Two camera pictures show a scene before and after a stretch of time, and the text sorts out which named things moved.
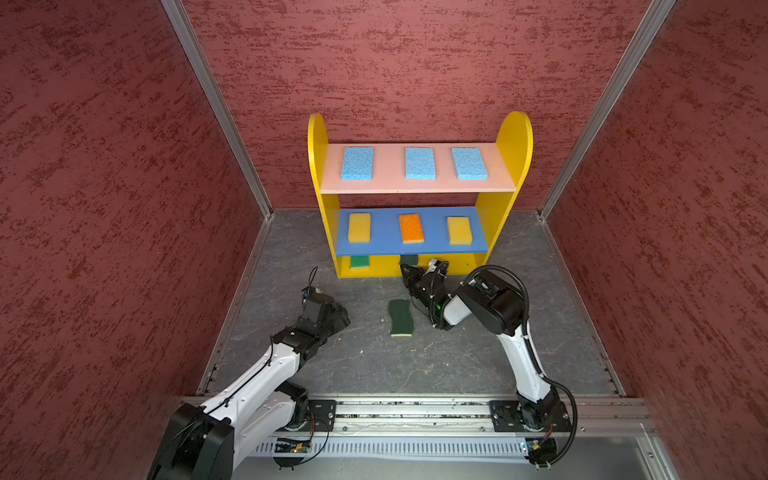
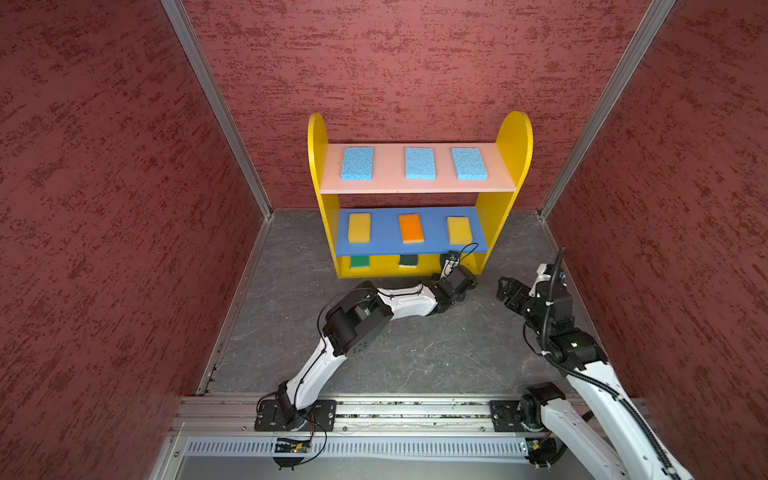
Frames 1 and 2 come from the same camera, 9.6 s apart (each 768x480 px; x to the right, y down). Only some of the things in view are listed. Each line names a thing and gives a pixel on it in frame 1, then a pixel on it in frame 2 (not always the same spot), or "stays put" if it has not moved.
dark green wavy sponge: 409,259 stays put
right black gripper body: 415,282 to 523,303
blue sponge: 358,164 stays put
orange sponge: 411,226 stays put
